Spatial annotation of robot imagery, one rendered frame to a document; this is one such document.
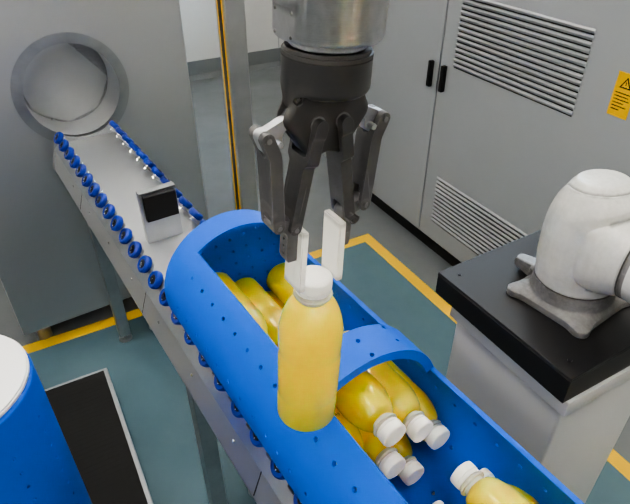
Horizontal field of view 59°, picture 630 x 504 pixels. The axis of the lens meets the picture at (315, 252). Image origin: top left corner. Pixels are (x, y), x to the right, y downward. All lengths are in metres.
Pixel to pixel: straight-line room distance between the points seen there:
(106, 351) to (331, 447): 2.01
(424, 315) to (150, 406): 1.29
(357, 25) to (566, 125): 1.92
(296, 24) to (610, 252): 0.76
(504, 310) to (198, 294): 0.60
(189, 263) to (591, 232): 0.71
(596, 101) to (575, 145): 0.18
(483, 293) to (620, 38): 1.18
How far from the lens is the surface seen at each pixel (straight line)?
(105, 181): 1.96
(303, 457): 0.80
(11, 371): 1.18
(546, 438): 1.25
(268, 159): 0.47
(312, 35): 0.43
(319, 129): 0.47
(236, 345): 0.91
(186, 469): 2.21
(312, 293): 0.57
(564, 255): 1.11
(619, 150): 2.20
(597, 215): 1.07
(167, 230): 1.60
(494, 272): 1.28
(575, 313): 1.18
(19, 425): 1.16
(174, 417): 2.35
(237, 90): 1.69
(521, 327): 1.16
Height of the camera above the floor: 1.81
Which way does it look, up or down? 36 degrees down
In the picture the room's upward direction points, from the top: straight up
